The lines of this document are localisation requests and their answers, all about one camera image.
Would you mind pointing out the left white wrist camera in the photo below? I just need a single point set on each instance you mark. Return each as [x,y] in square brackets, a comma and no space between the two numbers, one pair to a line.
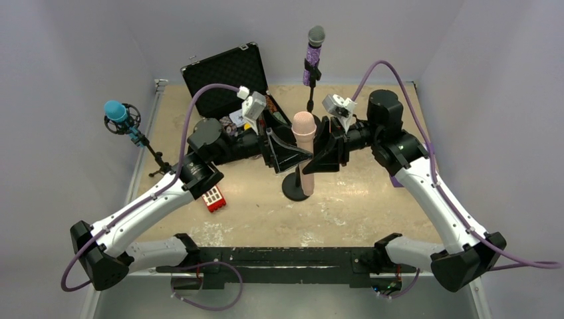
[252,106]

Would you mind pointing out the red toy block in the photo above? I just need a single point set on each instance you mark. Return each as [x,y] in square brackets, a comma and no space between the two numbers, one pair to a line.
[214,199]

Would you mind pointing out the pink plastic cylinder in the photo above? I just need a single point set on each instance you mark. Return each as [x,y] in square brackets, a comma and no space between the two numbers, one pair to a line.
[304,129]

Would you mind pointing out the purple glitter microphone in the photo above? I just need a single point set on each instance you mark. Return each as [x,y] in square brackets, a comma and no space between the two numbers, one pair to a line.
[316,37]

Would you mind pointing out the black poker chip case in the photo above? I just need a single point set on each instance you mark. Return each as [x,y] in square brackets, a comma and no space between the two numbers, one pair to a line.
[241,66]

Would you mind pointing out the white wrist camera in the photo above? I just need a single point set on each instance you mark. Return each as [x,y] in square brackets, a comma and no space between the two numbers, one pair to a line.
[252,106]
[341,108]

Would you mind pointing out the purple metronome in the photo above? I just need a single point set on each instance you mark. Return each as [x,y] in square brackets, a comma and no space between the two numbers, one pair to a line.
[395,183]

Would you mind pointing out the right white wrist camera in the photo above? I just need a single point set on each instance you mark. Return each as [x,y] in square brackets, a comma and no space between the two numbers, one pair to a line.
[341,108]

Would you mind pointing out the white card deck box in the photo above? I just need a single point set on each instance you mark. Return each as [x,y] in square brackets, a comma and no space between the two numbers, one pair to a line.
[237,118]

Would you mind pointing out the black tripod shock-mount stand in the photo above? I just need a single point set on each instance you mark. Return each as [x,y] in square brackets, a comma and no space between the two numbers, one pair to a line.
[164,167]

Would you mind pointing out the blue toy microphone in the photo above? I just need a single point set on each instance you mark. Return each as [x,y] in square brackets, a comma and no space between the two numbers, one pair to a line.
[124,120]

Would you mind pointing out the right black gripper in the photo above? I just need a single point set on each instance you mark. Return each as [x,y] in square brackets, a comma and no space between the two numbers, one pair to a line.
[339,143]

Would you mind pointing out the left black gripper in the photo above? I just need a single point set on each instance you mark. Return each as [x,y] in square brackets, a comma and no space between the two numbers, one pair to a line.
[268,147]

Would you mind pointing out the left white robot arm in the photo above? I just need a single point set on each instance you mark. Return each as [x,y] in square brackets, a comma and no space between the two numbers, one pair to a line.
[108,249]

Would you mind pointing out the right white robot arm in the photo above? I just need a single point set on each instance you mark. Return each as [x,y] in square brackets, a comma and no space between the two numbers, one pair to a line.
[467,250]

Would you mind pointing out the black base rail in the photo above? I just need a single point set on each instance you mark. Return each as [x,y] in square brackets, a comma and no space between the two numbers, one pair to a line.
[356,267]

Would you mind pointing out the black round-base mic stand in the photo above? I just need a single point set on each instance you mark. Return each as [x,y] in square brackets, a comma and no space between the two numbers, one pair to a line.
[312,94]

